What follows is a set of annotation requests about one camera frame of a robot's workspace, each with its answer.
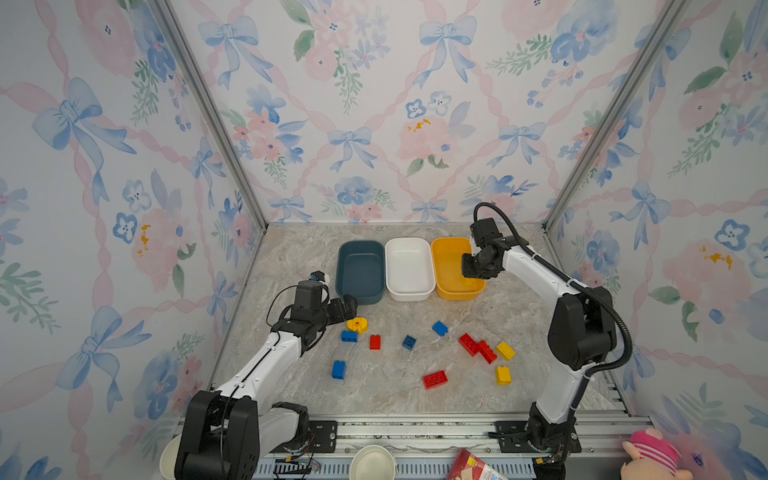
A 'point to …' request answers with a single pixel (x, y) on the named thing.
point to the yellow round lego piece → (358, 324)
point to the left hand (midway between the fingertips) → (345, 301)
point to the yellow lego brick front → (503, 375)
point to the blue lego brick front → (339, 369)
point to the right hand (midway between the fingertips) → (467, 268)
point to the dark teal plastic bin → (360, 270)
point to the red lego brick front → (435, 379)
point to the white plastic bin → (409, 269)
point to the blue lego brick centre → (440, 328)
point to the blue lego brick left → (349, 336)
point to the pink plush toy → (653, 457)
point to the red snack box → (467, 466)
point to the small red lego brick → (375, 342)
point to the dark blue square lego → (409, 342)
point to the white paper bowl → (372, 462)
